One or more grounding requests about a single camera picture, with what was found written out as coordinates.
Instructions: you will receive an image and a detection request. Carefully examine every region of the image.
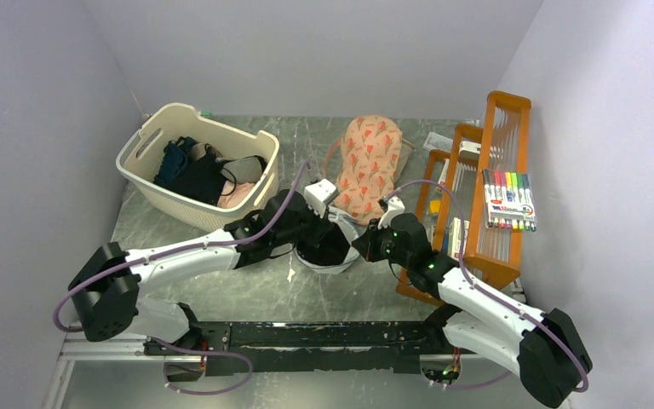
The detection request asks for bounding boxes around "teal garment in basket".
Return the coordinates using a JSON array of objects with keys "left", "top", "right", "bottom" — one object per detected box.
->
[{"left": 153, "top": 136, "right": 197, "bottom": 187}]

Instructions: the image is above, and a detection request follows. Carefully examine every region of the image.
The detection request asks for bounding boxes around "pink floral mesh bag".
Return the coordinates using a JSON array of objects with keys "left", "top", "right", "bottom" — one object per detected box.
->
[{"left": 322, "top": 115, "right": 415, "bottom": 226}]

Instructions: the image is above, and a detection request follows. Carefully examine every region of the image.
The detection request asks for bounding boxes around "cream plastic laundry basket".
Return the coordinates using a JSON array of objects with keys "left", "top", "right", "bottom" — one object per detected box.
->
[{"left": 116, "top": 103, "right": 280, "bottom": 232}]

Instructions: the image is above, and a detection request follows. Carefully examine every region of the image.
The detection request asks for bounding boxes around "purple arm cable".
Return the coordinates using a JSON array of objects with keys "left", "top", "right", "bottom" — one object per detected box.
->
[
  {"left": 52, "top": 160, "right": 311, "bottom": 333},
  {"left": 383, "top": 179, "right": 590, "bottom": 394}
]

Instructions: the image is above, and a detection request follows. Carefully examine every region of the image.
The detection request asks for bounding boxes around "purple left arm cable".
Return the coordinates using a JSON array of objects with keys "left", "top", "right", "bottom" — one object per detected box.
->
[{"left": 52, "top": 160, "right": 311, "bottom": 333}]

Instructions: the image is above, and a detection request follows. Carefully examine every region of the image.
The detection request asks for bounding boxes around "white mesh laundry bag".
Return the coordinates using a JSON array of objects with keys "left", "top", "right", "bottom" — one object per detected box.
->
[{"left": 292, "top": 208, "right": 359, "bottom": 274}]

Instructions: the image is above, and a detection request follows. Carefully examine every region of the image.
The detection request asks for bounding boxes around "grey bra in basket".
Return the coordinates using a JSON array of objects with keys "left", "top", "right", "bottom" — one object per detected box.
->
[{"left": 216, "top": 155, "right": 267, "bottom": 185}]

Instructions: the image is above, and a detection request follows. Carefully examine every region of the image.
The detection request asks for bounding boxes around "pack of coloured markers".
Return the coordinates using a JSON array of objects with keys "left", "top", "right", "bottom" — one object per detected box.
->
[{"left": 482, "top": 170, "right": 537, "bottom": 233}]

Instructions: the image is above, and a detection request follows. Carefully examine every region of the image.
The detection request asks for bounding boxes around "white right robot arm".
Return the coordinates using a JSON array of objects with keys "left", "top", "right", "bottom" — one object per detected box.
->
[{"left": 352, "top": 214, "right": 593, "bottom": 408}]

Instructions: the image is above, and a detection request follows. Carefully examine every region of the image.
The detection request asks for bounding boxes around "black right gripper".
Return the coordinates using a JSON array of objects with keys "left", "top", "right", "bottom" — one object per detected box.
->
[{"left": 353, "top": 216, "right": 412, "bottom": 269}]

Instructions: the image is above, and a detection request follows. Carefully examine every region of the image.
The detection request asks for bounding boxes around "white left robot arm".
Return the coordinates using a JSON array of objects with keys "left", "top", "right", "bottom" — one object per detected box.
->
[{"left": 67, "top": 189, "right": 357, "bottom": 354}]

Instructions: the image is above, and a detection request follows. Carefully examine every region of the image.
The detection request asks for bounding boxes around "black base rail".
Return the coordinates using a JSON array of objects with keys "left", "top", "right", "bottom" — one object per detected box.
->
[{"left": 143, "top": 321, "right": 453, "bottom": 377}]

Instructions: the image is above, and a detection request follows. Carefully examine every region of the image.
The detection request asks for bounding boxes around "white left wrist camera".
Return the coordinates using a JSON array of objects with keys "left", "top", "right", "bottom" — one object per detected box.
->
[{"left": 303, "top": 179, "right": 339, "bottom": 217}]

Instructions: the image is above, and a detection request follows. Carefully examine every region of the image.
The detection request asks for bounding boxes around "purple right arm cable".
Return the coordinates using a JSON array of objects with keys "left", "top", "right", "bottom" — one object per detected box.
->
[{"left": 383, "top": 179, "right": 590, "bottom": 394}]

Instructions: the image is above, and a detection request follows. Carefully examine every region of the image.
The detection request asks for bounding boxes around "orange wooden rack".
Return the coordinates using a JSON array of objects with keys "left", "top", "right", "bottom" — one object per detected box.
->
[{"left": 416, "top": 91, "right": 531, "bottom": 301}]

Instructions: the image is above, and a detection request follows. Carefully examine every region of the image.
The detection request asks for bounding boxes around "pink garment in basket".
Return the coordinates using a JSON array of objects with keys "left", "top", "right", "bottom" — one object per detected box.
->
[{"left": 216, "top": 181, "right": 255, "bottom": 209}]

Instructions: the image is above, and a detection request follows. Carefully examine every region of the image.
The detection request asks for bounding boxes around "white paper tag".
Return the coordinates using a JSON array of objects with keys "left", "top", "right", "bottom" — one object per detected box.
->
[{"left": 422, "top": 131, "right": 453, "bottom": 152}]

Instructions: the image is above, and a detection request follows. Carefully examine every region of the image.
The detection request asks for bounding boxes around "black garment in basket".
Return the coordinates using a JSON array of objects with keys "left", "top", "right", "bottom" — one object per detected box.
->
[{"left": 167, "top": 154, "right": 227, "bottom": 205}]

